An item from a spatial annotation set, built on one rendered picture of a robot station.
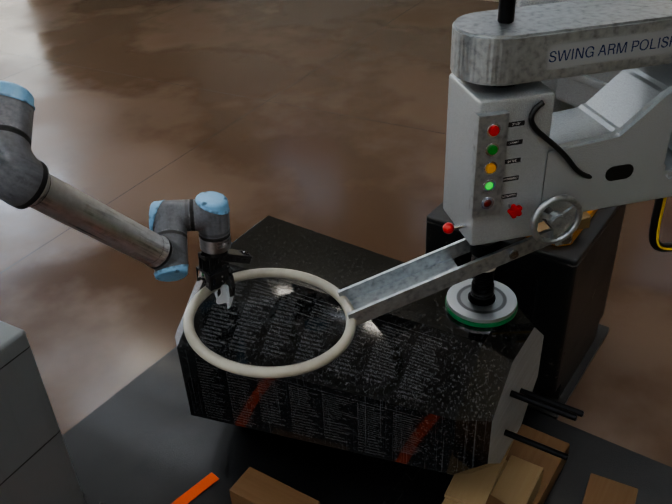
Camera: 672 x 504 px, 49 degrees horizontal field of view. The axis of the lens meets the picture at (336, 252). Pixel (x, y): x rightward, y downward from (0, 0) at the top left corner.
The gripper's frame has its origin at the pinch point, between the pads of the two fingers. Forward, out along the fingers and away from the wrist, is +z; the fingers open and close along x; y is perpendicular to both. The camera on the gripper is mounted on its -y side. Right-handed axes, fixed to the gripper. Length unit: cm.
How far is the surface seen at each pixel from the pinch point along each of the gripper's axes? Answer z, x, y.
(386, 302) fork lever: -12, 44, -24
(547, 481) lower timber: 66, 84, -71
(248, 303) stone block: 11.3, -5.9, -13.4
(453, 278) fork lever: -17, 54, -41
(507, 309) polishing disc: -5, 65, -57
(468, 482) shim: 57, 70, -43
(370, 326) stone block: 5.0, 34.9, -29.0
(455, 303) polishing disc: -4, 51, -48
